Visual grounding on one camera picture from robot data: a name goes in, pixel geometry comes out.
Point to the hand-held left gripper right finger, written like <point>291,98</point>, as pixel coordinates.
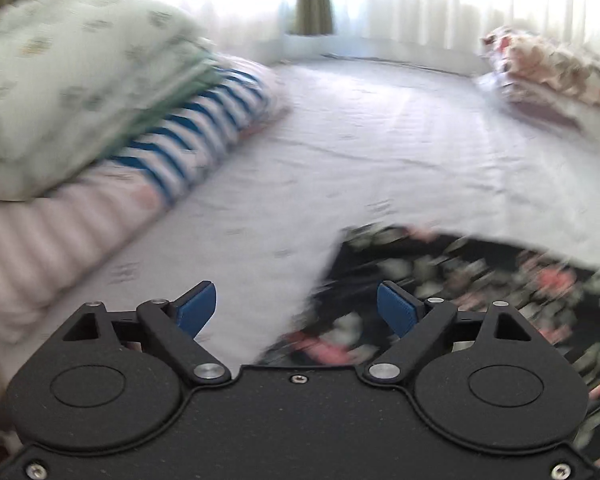
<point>397,310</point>

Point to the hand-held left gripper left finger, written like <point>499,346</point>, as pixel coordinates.
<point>196,310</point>

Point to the black floral pants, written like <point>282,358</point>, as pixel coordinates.
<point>460,290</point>

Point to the pink striped pillow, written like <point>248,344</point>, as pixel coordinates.
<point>45,245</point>

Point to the light green pillow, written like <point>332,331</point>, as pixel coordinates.
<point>65,85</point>

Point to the red floral folded blanket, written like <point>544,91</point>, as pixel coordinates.
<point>550,75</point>

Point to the white sheer curtain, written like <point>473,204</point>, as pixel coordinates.
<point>430,0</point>

